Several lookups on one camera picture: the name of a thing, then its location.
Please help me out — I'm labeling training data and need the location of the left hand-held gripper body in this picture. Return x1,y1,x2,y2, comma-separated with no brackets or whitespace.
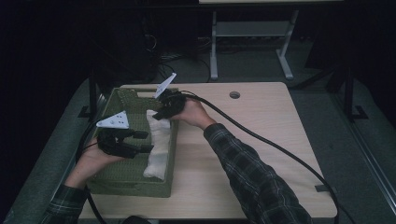
95,109,137,159

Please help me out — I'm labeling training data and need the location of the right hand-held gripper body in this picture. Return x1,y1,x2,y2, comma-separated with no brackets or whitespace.
152,72,188,120

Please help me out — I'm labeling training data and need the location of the white cloth with brown prints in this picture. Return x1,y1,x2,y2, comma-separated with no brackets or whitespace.
142,108,172,182

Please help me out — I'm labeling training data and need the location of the green woven basket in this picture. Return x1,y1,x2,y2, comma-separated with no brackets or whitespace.
86,87,180,199

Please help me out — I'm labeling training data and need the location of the person's right hand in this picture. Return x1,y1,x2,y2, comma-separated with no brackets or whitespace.
170,98,218,131

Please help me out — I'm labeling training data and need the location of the person's left hand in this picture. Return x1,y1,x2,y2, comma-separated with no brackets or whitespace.
74,139,126,176

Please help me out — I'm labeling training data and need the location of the black metal stand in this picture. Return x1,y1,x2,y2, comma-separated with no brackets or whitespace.
342,64,369,123
78,64,101,121

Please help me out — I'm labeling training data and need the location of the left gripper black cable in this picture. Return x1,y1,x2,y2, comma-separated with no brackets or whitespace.
75,115,108,224

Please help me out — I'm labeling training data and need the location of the bundle of floor cables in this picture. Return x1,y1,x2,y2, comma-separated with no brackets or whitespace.
143,32,213,84

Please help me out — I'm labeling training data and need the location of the white metal desk frame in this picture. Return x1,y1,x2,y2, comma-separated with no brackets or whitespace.
198,0,344,82

